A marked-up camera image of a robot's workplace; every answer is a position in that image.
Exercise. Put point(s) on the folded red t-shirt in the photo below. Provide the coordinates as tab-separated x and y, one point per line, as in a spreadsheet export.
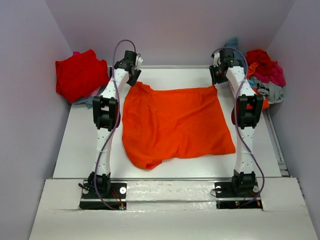
80	75

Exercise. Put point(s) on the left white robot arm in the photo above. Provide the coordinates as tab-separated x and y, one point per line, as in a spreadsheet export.
106	117

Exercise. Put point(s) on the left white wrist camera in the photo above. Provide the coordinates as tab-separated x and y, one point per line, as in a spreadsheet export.
139	61

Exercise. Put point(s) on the red crumpled t-shirt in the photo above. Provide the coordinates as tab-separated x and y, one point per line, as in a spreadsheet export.
261	60

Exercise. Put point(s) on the orange t-shirt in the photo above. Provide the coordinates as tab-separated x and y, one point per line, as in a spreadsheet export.
251	70
181	123

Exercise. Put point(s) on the folded pink t-shirt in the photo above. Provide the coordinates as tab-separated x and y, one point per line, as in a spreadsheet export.
95	92

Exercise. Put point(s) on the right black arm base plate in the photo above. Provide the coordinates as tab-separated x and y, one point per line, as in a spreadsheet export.
229	199

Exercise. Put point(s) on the teal blue crumpled t-shirt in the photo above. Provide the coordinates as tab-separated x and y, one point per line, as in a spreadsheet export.
234	43

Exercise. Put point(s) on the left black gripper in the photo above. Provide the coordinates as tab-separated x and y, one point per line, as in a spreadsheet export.
133	81

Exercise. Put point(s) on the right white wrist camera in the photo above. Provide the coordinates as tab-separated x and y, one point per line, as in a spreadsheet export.
216	59

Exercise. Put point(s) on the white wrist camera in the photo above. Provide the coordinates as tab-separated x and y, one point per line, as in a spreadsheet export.
139	61
216	59

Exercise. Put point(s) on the folded light blue t-shirt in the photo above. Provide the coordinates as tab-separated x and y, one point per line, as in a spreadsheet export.
88	101

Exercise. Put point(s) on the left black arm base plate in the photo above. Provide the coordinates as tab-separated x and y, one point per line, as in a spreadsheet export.
116	198

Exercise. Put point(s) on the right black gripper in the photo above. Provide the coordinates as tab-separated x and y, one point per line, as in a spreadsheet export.
215	78

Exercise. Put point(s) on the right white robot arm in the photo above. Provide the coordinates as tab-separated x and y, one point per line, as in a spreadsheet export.
245	116

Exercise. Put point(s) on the grey crumpled t-shirt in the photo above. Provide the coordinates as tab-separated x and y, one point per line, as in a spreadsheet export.
271	92

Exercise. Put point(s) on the folded maroon t-shirt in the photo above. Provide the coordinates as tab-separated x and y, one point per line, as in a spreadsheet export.
110	72

